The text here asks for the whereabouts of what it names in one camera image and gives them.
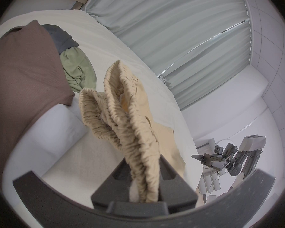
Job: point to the pale green curtain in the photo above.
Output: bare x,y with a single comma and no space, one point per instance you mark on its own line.
216,68
156,15

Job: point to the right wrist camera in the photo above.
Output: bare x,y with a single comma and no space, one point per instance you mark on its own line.
219,149

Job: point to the brown garment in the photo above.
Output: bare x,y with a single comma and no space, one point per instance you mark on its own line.
21,75

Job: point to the beige shorts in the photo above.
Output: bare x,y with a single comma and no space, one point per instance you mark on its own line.
123,117

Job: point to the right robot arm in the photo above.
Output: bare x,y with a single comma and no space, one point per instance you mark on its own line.
251,144

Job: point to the green garment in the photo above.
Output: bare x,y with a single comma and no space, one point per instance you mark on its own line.
78,65

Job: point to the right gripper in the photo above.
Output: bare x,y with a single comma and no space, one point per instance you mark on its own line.
215,161

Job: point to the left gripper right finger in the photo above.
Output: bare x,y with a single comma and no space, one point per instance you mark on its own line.
175,189

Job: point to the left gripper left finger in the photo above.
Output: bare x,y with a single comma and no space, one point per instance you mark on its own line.
111,189

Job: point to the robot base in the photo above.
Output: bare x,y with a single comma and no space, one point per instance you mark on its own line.
209,182

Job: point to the dark grey garment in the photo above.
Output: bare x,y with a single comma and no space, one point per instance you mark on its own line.
59,35

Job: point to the bed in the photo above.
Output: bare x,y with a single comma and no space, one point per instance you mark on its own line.
123,44

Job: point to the white garment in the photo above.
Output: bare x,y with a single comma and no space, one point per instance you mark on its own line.
59,125

